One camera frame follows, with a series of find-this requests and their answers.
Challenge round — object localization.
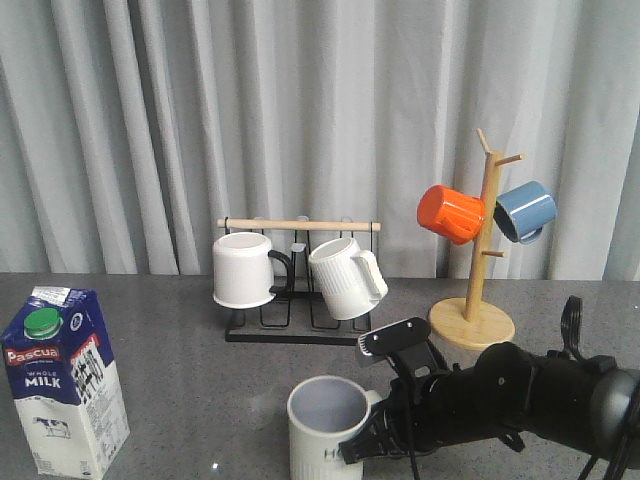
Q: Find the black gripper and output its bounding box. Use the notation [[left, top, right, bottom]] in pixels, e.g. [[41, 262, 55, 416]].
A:
[[339, 317, 448, 465]]

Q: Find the white HOME mug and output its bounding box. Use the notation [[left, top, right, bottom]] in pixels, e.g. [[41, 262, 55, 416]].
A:
[[286, 375, 382, 479]]

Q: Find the blue white milk carton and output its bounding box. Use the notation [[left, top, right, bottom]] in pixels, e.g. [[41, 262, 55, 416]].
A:
[[1, 286, 130, 479]]

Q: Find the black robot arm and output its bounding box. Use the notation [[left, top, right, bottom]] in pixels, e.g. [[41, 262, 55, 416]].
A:
[[340, 317, 639, 469]]

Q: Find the wooden mug tree stand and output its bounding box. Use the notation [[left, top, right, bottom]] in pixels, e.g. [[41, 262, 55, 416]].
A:
[[428, 129, 526, 351]]

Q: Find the white ribbed mug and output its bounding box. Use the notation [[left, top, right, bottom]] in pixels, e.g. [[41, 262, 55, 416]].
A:
[[309, 237, 388, 321]]

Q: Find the orange enamel mug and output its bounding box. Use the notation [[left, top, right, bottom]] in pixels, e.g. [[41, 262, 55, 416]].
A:
[[416, 185, 485, 245]]

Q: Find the blue enamel mug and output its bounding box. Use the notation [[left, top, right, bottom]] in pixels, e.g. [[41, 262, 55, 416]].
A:
[[494, 181, 557, 244]]

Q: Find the grey curtain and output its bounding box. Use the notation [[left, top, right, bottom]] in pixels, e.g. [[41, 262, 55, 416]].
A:
[[1, 1, 639, 280]]

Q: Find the black wire mug rack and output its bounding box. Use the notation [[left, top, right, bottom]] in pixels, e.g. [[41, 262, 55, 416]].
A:
[[217, 216, 381, 346]]

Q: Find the white mug black handle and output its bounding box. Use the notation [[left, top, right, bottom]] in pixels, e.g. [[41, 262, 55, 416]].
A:
[[213, 232, 295, 309]]

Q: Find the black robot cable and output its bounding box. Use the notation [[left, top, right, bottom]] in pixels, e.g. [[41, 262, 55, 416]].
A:
[[559, 295, 584, 359]]

